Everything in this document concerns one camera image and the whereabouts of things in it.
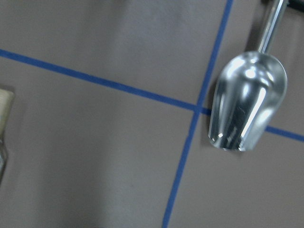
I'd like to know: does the metal scoop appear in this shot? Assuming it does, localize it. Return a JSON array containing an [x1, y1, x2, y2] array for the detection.
[[208, 0, 288, 152]]

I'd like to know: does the bamboo cutting board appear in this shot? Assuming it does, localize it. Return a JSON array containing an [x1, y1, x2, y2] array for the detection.
[[0, 89, 14, 179]]

